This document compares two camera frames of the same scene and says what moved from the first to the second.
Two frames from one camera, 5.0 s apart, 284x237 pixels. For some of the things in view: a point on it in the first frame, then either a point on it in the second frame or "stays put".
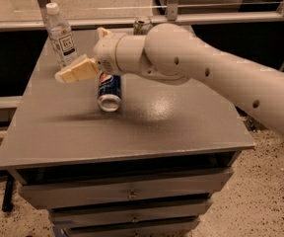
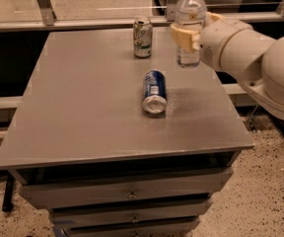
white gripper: (105, 53) → (221, 40)
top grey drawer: (123, 189) stays put
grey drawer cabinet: (147, 169) stays put
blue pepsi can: (109, 92) → (154, 92)
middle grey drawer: (79, 217) stays put
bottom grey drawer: (185, 228) stays put
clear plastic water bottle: (61, 36) → (191, 11)
